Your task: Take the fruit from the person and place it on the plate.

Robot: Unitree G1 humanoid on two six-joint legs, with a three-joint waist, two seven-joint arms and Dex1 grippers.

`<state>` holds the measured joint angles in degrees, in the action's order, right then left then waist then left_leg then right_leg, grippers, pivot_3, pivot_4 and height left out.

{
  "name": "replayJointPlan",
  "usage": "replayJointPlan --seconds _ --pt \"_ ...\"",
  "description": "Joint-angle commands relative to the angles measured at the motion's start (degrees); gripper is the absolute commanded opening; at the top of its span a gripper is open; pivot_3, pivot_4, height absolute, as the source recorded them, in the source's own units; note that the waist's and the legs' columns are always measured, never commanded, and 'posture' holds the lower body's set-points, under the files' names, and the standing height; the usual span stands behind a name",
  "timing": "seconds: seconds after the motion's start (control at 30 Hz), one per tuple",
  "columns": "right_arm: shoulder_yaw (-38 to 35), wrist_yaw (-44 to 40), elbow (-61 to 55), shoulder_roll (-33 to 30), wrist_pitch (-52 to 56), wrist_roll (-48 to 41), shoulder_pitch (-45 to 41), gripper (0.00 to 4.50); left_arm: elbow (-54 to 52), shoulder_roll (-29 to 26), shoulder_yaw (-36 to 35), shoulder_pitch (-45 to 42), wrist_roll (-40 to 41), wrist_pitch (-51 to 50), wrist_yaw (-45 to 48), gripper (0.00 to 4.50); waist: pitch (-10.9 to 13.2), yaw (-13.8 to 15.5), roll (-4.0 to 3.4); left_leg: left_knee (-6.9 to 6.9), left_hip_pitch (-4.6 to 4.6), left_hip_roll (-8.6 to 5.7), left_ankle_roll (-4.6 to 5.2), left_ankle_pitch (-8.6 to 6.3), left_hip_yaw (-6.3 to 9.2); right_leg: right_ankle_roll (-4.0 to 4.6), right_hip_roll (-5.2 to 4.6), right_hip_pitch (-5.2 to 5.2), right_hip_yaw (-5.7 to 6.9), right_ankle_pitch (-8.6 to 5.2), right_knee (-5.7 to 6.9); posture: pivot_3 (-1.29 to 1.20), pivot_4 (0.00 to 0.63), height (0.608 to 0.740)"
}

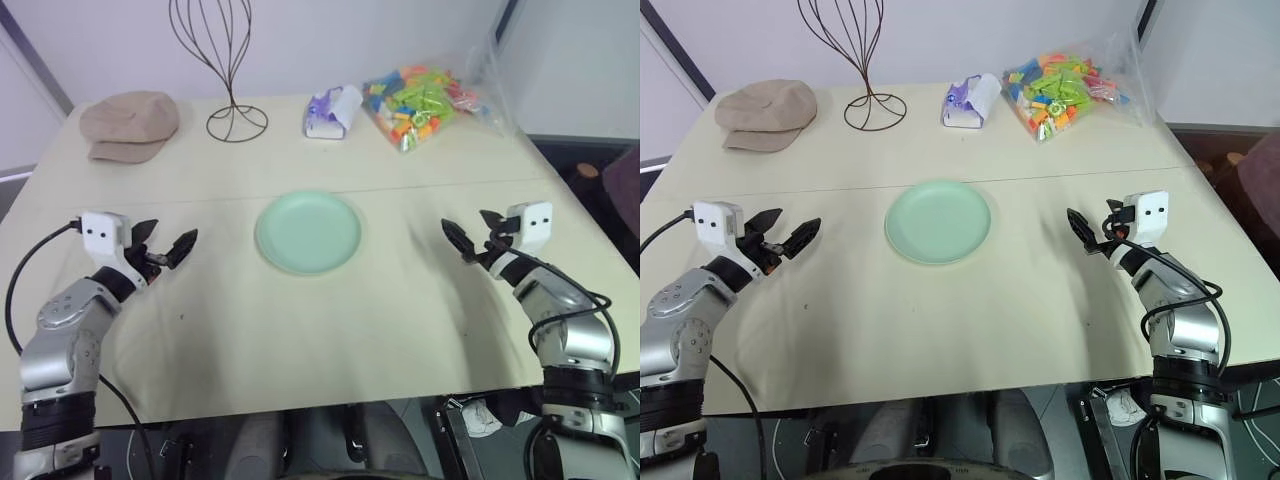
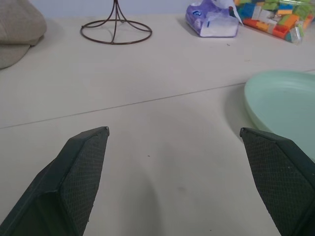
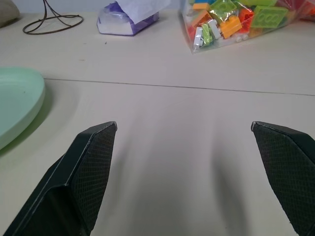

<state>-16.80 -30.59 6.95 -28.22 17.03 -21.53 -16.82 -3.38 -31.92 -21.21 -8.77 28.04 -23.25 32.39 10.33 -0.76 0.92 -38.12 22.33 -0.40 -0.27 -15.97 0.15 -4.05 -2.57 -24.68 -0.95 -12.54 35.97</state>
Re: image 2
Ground light green plate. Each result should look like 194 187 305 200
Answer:
244 70 315 163

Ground beige flat cap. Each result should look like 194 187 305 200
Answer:
0 0 48 70

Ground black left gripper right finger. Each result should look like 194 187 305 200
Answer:
239 127 315 236

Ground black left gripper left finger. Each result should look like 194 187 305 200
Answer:
0 126 110 236

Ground brown wire stand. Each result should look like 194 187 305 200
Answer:
80 0 153 45

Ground bag of colourful building bricks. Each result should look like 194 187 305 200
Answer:
232 0 315 45

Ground purple tissue pack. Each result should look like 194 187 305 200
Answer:
185 0 244 38

